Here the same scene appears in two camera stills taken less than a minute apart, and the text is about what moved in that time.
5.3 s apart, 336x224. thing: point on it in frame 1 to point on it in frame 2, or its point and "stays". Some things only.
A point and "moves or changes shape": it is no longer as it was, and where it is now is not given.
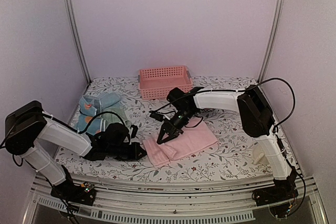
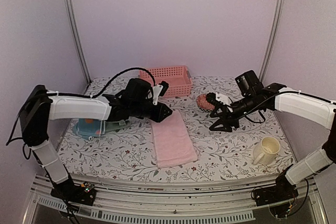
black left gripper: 135,156 to 159,116
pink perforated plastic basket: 156,83 stays
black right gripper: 169,131 to 225,120
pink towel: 197,136 moves or changes shape
